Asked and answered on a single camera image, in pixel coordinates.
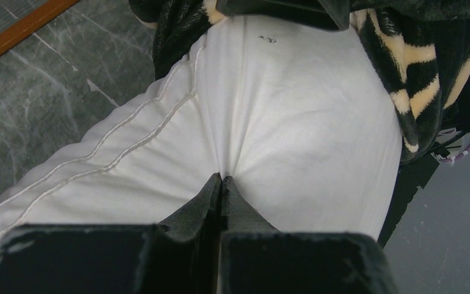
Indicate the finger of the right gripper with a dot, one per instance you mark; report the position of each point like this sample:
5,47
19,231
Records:
329,15

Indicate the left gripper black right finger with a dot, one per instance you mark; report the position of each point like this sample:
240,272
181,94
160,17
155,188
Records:
255,257

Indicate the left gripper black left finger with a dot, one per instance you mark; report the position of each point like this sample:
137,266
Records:
176,255

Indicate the white pillow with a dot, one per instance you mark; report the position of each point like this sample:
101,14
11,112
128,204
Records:
296,115

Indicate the black pillowcase with beige flowers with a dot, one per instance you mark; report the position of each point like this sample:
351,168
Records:
421,76

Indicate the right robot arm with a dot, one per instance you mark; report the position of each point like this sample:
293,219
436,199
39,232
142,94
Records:
440,16

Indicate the wooden three-tier shelf rack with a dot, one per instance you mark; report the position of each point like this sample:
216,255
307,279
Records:
25,26

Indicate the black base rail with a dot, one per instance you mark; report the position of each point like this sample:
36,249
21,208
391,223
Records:
410,178

